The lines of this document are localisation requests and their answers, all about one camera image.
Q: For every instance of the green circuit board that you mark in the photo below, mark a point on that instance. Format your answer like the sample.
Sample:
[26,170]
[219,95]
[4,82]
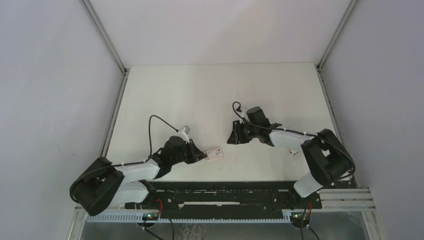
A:
[150,217]
[298,218]

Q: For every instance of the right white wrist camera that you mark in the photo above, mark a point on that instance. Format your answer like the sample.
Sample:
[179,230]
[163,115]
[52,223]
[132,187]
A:
[243,113]

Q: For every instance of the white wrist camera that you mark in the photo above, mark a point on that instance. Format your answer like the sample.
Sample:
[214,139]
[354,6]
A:
[183,133]
[243,113]

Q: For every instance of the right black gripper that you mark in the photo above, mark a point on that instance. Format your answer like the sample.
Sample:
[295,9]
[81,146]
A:
[237,137]

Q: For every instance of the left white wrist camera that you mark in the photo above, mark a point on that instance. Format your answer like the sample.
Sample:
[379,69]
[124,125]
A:
[183,133]

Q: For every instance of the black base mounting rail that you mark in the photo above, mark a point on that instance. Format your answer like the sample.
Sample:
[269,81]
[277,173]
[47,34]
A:
[219,199]

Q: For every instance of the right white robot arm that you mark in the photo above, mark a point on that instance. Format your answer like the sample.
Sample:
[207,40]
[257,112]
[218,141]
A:
[327,159]

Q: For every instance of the right green circuit board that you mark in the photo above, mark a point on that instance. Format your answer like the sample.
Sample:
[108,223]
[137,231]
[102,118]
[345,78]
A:
[298,218]

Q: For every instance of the white slotted cable duct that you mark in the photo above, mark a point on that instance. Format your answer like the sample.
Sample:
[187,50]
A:
[136,217]

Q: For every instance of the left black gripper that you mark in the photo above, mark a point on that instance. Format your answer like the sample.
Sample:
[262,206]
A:
[196,154]

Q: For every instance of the left green circuit board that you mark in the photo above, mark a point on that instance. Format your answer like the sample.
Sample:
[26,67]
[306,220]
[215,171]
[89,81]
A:
[150,217]

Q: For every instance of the red white staple box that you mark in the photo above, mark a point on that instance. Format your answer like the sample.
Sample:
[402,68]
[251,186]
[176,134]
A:
[214,153]

